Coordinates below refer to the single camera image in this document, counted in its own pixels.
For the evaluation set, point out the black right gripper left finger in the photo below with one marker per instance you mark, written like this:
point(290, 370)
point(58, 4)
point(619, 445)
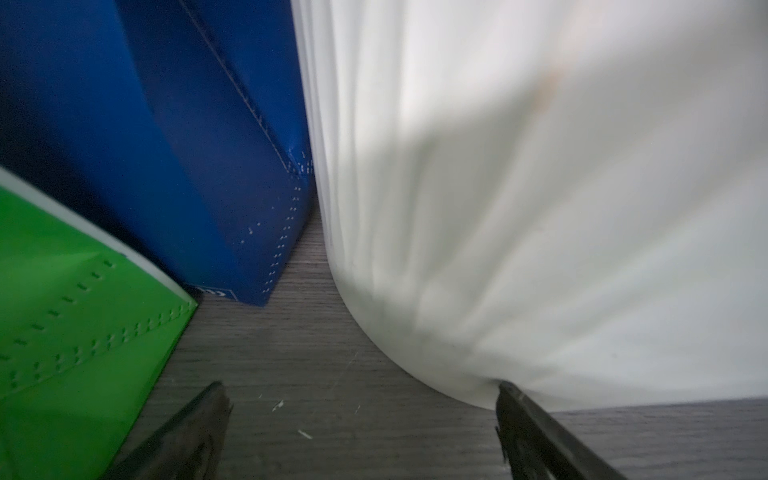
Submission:
point(187, 446)

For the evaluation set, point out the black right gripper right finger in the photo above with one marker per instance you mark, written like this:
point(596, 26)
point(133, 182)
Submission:
point(536, 446)

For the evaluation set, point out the green white middle bag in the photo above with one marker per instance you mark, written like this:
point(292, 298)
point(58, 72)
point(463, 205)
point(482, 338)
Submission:
point(87, 326)

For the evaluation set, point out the white round trash bin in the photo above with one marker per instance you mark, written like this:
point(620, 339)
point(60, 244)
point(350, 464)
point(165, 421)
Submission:
point(567, 195)

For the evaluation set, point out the blue white front right bag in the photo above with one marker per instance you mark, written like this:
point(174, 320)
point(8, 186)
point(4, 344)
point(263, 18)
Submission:
point(177, 126)

